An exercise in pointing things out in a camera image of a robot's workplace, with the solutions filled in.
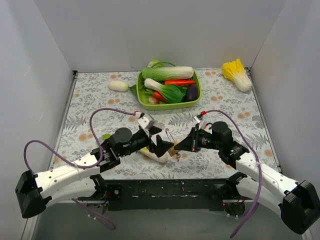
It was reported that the brass silver padlock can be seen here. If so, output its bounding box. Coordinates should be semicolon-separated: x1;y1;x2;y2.
164;127;180;158

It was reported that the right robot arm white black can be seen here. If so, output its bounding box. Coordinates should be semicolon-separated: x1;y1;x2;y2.
174;121;320;235

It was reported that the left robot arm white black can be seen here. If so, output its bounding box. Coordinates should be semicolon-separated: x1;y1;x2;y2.
15;126;174;219

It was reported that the celery stalk toy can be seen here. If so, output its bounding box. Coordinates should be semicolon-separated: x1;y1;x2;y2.
100;133;169;163

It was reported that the beige mushroom toy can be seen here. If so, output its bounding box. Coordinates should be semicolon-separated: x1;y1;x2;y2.
148;96;160;105

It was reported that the green plastic basket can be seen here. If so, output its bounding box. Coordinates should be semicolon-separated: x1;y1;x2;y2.
136;70;202;111

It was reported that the small red chili toy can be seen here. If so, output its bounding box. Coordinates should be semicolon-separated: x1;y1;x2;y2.
153;91;166;103

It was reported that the bok choy toy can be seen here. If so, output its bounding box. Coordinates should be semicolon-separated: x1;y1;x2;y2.
144;78;186;104

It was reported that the purple eggplant toy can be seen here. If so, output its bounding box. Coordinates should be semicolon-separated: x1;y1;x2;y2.
184;84;198;102

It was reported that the white radish toy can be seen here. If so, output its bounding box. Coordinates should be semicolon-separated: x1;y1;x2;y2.
108;80;137;92

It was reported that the green napa cabbage toy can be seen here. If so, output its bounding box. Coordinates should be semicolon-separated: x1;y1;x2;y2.
141;66;194;82

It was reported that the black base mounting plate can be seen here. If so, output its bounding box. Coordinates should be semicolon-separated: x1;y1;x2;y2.
77;178;257;212

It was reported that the floral patterned table mat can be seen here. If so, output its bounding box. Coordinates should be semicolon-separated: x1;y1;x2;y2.
58;69;280;180

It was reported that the light green leaf toy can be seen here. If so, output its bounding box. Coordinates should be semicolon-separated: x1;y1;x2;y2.
147;59;164;68

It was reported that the yellow white cabbage toy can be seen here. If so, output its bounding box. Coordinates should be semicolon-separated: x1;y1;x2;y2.
221;58;252;92

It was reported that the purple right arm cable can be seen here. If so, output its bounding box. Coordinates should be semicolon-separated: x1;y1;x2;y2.
202;109;263;238

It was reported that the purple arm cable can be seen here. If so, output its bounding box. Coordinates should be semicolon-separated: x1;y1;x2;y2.
23;107;141;231
202;109;263;238

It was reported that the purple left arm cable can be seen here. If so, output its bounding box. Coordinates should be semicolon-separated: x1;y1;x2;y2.
23;107;141;231

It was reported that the aluminium frame rail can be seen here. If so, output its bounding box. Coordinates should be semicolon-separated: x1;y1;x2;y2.
31;181;301;203

